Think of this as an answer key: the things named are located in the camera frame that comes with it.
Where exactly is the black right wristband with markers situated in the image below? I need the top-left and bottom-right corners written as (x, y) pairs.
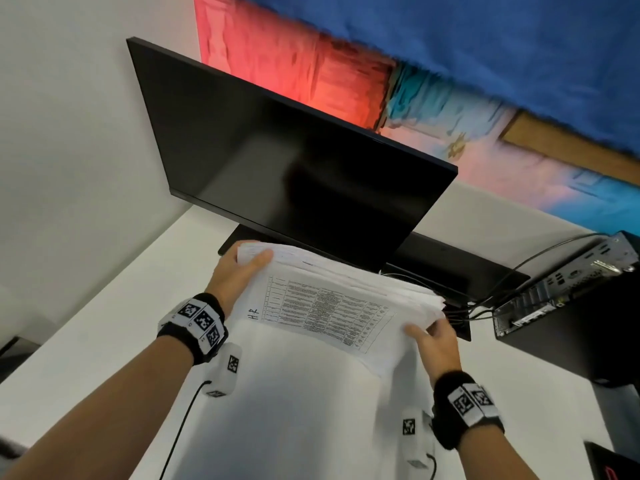
top-left (430, 371), bottom-right (506, 451)

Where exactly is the black wristband with markers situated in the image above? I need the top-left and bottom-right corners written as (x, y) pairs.
top-left (430, 371), bottom-right (506, 451)
top-left (156, 293), bottom-right (230, 366)

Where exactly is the person's left forearm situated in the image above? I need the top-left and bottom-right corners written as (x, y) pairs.
top-left (0, 334), bottom-right (196, 480)

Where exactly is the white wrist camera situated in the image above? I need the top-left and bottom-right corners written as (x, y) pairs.
top-left (399, 406), bottom-right (435, 471)
top-left (204, 343), bottom-right (244, 399)

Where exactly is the short black cable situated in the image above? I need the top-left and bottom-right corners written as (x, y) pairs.
top-left (444, 301), bottom-right (503, 326)

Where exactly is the stack of white printed papers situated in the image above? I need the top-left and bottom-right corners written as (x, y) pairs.
top-left (172, 242), bottom-right (447, 480)

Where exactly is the colourful wall painting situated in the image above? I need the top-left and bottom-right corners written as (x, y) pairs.
top-left (192, 0), bottom-right (640, 238)

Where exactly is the small black desktop computer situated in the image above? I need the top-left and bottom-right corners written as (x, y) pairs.
top-left (492, 232), bottom-right (640, 389)

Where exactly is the black computer monitor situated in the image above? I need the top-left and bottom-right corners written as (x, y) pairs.
top-left (126, 37), bottom-right (459, 274)

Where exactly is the person's right hand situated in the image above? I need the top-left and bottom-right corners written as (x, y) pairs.
top-left (403, 317), bottom-right (464, 388)

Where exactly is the black left wrist camera cable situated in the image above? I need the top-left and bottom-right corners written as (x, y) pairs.
top-left (158, 379), bottom-right (214, 480)

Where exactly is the long black cable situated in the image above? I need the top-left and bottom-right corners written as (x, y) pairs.
top-left (472, 232), bottom-right (611, 308)

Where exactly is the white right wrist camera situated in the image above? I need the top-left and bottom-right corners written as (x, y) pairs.
top-left (399, 406), bottom-right (435, 471)

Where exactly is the person's right forearm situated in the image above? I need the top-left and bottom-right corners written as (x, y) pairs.
top-left (456, 424), bottom-right (541, 480)

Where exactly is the person's left hand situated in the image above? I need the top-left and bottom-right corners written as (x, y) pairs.
top-left (205, 239), bottom-right (274, 319)

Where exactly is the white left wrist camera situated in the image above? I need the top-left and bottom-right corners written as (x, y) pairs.
top-left (204, 343), bottom-right (244, 399)

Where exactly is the black flat device with red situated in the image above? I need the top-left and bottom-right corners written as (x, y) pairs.
top-left (583, 441), bottom-right (640, 480)

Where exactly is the black left wristband with markers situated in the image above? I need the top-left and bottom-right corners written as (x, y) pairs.
top-left (156, 293), bottom-right (230, 366)

